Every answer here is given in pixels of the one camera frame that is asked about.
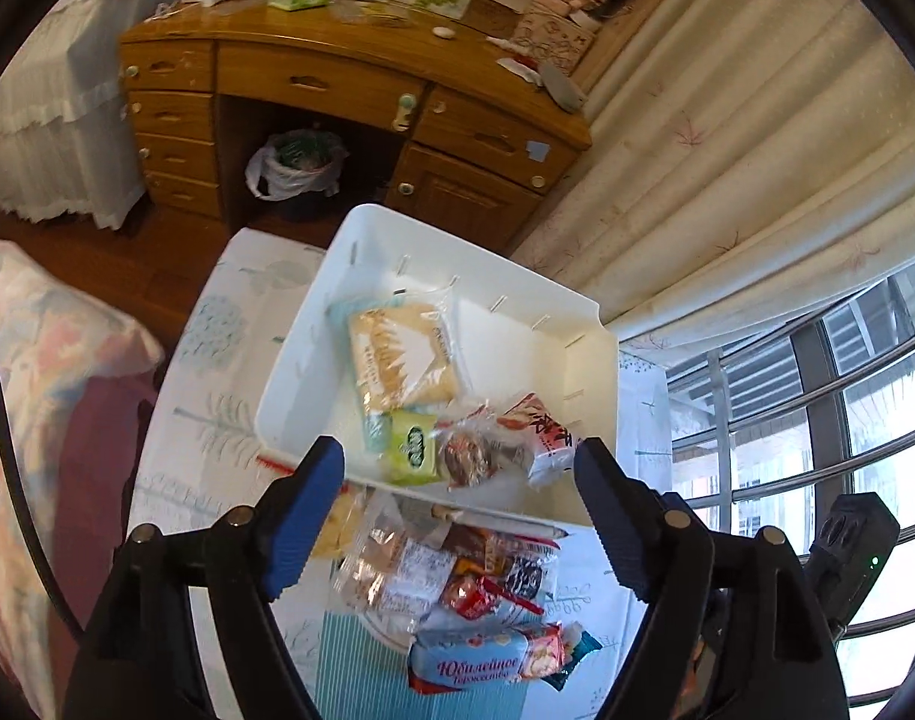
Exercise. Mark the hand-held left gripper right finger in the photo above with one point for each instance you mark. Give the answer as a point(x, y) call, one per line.
point(615, 525)

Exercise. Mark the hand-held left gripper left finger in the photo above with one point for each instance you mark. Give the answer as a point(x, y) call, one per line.
point(307, 521)

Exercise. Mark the clear biscuit packet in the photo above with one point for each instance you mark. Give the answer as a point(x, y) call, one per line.
point(386, 570)

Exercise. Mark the blue biscuit packet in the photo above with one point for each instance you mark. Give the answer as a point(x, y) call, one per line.
point(472, 664)

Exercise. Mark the white plastic tray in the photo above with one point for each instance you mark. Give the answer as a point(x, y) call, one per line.
point(517, 345)

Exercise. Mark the yellow snack packet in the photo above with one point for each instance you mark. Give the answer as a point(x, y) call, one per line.
point(337, 525)

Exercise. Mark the red white snack packet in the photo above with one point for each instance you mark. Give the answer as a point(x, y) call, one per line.
point(547, 442)

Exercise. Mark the small green packet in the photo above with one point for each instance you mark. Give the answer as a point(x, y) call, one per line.
point(412, 450)

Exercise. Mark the round brown cake clear wrapper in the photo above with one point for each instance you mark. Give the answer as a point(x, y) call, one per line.
point(468, 457)

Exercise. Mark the yellow cracker packet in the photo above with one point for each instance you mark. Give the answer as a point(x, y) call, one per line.
point(405, 352)

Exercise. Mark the maroon bed sheet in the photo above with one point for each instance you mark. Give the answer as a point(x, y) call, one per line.
point(97, 465)

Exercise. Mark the floral blanket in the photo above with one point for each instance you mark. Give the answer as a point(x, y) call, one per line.
point(37, 360)

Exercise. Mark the trash bin with white bag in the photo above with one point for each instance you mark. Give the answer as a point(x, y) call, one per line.
point(292, 172)

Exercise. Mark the cream curtain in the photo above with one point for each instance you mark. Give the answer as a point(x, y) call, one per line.
point(727, 165)

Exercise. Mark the wooden desk with drawers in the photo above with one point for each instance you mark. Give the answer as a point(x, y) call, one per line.
point(315, 45)

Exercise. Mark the patterned cardboard box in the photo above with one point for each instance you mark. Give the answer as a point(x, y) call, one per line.
point(551, 37)

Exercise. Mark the white lace cover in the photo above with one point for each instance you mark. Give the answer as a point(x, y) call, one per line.
point(67, 90)

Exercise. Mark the wooden shelf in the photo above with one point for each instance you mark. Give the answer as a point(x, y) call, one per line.
point(622, 30)

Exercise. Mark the window frame with railing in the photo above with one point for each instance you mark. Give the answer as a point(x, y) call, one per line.
point(836, 390)

